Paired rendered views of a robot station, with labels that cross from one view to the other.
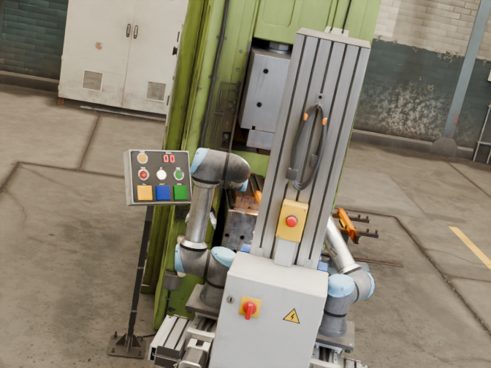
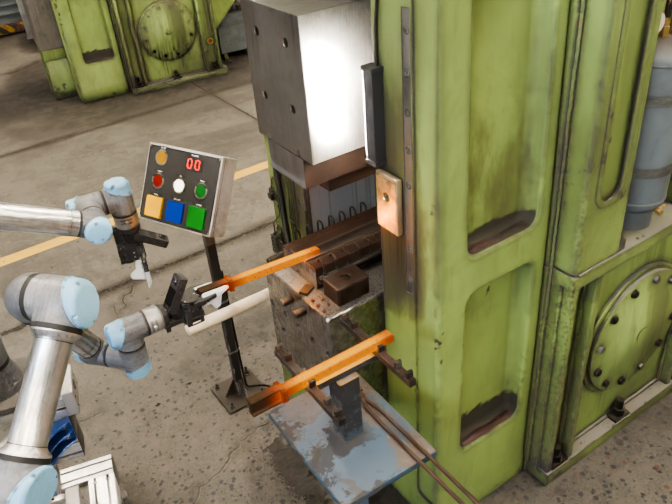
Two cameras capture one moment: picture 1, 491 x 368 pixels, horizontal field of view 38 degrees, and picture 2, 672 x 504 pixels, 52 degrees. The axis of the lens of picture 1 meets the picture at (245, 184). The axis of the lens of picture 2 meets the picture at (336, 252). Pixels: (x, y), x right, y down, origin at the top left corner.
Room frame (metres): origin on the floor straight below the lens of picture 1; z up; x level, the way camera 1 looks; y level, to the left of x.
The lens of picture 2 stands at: (3.09, -1.78, 2.20)
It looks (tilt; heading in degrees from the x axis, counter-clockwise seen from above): 34 degrees down; 67
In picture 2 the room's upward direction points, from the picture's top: 5 degrees counter-clockwise
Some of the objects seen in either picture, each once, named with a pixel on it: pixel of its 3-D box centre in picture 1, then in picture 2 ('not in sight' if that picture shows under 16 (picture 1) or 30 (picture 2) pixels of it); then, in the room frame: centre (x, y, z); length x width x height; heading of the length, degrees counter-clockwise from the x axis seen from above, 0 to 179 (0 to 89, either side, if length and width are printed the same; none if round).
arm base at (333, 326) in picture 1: (331, 317); not in sight; (2.69, -0.47, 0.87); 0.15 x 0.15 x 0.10
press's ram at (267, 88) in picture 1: (278, 89); (347, 65); (3.90, -0.07, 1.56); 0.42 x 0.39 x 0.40; 9
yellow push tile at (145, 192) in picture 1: (144, 193); (154, 206); (3.35, 0.49, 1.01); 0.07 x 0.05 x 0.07; 124
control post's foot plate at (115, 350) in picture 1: (128, 340); (238, 383); (3.52, 0.48, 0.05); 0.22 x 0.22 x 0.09; 9
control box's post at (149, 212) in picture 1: (141, 263); (220, 296); (3.52, 0.47, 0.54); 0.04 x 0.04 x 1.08; 9
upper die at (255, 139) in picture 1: (261, 131); (345, 141); (3.89, -0.03, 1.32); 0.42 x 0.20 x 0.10; 9
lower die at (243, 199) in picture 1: (249, 190); (352, 240); (3.89, -0.03, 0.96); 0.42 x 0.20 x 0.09; 9
